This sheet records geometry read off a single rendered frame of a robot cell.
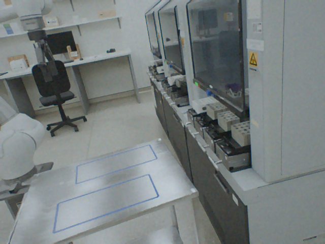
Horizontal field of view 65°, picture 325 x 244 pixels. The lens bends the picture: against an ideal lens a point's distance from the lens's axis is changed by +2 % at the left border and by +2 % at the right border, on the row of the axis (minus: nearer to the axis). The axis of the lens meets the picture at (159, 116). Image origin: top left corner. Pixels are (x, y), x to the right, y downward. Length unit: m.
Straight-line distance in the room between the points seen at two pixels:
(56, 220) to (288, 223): 0.88
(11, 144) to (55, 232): 0.62
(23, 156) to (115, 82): 3.70
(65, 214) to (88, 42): 4.14
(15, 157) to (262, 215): 1.14
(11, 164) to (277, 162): 1.18
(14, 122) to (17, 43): 3.61
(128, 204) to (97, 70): 4.18
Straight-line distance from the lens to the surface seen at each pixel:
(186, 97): 1.83
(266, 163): 1.00
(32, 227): 0.98
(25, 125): 1.57
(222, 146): 1.11
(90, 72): 4.94
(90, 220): 0.89
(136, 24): 4.87
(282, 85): 0.90
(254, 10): 0.87
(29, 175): 1.47
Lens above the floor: 1.38
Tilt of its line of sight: 22 degrees down
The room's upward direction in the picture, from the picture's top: 10 degrees counter-clockwise
